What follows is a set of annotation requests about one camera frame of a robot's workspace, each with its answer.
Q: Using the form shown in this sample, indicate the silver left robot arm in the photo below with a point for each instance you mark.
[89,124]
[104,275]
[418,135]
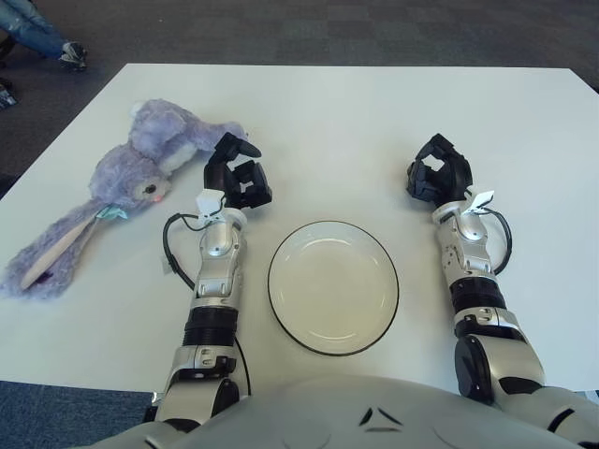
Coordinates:
[217,243]

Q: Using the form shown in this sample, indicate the white plate with black rim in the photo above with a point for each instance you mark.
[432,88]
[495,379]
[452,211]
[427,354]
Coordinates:
[332,290]

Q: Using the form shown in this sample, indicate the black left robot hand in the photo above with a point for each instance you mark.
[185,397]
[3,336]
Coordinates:
[243,187]

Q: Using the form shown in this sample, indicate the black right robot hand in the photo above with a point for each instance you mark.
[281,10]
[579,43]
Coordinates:
[451,180]

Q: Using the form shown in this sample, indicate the grey sneaker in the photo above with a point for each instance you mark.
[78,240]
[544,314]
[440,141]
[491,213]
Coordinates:
[74,55]

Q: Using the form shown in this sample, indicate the purple plush rabbit doll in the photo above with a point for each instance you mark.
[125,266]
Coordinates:
[126,173]

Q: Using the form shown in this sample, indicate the grey robot torso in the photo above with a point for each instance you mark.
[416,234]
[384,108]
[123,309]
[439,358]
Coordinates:
[327,416]

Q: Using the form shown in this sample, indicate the person's leg in jeans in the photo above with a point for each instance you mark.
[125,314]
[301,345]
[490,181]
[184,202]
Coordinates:
[28,23]

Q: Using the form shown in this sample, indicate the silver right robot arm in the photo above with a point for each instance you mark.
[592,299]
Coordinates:
[472,262]

